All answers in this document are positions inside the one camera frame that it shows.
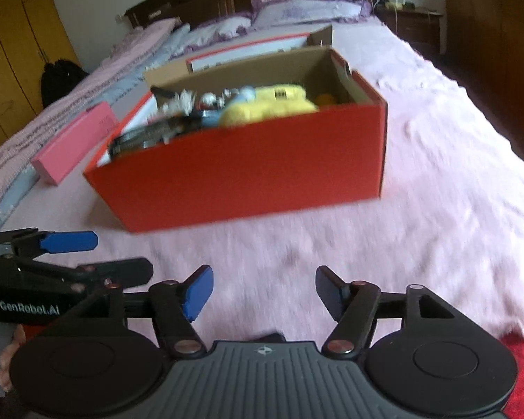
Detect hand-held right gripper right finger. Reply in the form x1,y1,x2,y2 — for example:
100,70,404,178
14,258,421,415
316,265,476,355

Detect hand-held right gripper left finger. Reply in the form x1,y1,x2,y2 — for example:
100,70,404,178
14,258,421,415
48,264,214,355

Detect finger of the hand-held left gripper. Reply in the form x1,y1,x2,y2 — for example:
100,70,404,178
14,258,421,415
0,228,99,256
9,257,154,291

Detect red cardboard shoe box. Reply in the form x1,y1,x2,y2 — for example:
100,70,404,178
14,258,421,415
83,46,388,233

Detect black framed goggles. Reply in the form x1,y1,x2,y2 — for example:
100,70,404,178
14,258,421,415
108,112,207,158

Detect white feather shuttlecock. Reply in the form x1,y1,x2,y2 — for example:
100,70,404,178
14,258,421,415
157,89,197,115

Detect black white robot figure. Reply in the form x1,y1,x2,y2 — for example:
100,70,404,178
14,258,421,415
196,89,241,111

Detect yellow plush toy plaid bow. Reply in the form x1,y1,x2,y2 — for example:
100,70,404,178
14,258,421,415
218,84,319,129

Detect person's left hand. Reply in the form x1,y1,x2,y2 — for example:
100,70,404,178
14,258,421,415
0,327,29,398

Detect pink long box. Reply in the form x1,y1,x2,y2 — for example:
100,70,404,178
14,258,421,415
30,101,119,185

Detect pink checked quilt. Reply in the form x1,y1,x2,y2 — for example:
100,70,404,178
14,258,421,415
0,17,182,223

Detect pink fluffy blanket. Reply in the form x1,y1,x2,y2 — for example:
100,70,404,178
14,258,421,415
0,15,524,345

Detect black bag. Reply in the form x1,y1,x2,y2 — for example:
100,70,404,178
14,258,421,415
41,59,90,108

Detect light blue floral sheet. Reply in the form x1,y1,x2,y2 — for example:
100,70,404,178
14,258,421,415
0,24,193,228

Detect yellow wardrobe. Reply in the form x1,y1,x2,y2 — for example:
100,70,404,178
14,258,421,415
0,0,81,167

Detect red white shoe box lid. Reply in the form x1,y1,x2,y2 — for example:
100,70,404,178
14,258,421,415
97,24,335,167

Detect white purple-edged pillow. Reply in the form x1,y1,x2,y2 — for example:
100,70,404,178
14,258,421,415
188,15,254,46

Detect wooden nightstand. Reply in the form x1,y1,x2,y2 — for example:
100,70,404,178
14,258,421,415
373,6,444,55

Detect lavender frilled pillow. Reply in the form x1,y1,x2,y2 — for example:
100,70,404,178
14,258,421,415
251,0,372,31

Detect wooden dresser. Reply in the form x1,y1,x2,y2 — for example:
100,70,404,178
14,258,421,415
441,0,524,153

